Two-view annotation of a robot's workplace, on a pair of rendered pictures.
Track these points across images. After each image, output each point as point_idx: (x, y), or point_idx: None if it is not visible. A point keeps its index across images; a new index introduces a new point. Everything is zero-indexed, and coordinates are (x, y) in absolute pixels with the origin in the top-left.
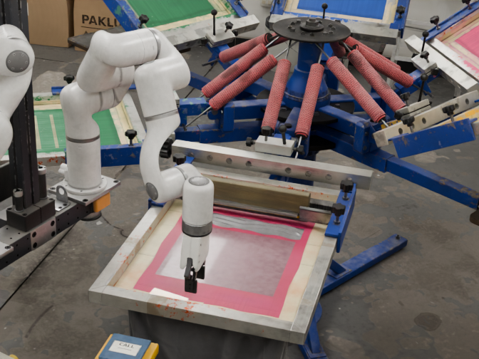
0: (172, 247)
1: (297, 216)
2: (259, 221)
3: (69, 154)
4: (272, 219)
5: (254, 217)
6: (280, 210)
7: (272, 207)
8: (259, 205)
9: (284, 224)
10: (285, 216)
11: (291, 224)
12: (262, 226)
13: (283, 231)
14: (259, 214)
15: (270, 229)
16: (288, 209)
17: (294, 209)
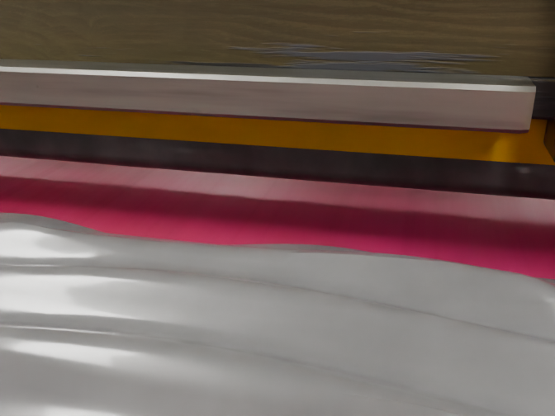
0: None
1: (505, 136)
2: (52, 224)
3: None
4: (217, 205)
5: (27, 196)
6: (292, 70)
7: (197, 50)
8: (50, 49)
9: (358, 248)
10: (355, 153)
11: (437, 243)
12: (22, 292)
13: (360, 367)
14: (105, 174)
15: (139, 321)
16: (393, 36)
17: (475, 22)
